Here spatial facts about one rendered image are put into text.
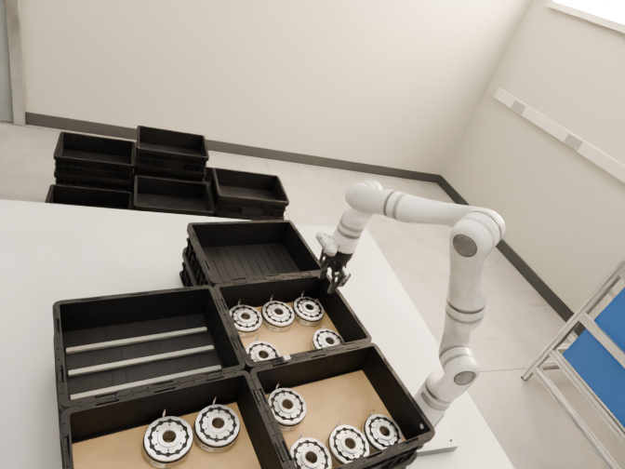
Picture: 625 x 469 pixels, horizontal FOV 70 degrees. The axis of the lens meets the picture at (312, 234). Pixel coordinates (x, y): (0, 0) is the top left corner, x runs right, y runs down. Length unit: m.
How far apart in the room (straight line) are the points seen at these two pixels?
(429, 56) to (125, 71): 2.58
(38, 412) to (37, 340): 0.23
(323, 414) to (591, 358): 1.92
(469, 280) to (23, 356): 1.15
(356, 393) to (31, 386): 0.85
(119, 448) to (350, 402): 0.58
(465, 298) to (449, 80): 3.72
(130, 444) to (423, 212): 0.83
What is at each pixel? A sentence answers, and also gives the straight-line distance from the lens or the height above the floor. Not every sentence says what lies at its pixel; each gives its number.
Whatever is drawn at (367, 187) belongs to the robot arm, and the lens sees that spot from 1.13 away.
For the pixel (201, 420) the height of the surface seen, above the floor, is 0.86.
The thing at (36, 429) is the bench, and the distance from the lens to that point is 1.32.
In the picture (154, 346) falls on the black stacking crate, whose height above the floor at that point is 0.83.
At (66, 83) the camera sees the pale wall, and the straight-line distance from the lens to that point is 3.96.
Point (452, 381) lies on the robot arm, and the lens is 1.29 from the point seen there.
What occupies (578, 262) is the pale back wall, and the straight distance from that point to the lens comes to 3.98.
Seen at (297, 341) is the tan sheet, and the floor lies 0.83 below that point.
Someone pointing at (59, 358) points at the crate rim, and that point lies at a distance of 1.14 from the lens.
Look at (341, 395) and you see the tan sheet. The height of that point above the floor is 0.83.
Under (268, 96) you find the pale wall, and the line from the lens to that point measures 4.02.
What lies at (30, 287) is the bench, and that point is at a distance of 1.63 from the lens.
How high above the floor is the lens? 1.82
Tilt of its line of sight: 33 degrees down
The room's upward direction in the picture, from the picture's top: 21 degrees clockwise
